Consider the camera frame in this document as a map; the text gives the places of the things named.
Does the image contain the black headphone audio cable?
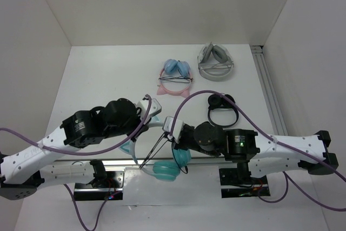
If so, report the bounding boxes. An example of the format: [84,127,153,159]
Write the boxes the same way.
[138,132,190,174]

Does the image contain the aluminium side rail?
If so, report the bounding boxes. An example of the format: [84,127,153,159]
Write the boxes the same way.
[250,45,288,135]

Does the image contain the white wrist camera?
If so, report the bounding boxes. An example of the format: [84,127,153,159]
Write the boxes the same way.
[136,94,162,124]
[162,116,185,143]

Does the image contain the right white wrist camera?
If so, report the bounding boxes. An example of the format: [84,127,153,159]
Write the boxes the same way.
[162,116,185,143]

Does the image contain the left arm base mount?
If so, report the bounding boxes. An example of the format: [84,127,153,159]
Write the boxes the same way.
[74,160,124,201]

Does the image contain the grey white headphones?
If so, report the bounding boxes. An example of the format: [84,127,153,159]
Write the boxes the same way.
[197,42,235,82]

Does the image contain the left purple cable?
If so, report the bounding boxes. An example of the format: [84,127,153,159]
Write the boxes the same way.
[0,94,152,231]

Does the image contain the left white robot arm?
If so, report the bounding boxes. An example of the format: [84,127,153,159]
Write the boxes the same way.
[1,98,152,200]

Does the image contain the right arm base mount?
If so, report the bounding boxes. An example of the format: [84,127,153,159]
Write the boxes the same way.
[217,162,270,198]

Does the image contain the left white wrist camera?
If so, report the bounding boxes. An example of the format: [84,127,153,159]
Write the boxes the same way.
[136,94,162,124]

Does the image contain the aluminium front rail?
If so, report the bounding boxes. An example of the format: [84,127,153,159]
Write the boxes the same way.
[56,157,236,168]

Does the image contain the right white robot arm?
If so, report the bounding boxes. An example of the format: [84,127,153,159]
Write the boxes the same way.
[169,122,338,183]

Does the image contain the black headphones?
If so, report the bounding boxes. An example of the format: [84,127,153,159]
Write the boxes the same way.
[207,94,239,128]

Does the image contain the pink blue cat-ear headphones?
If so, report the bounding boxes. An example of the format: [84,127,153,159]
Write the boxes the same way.
[157,59,193,98]

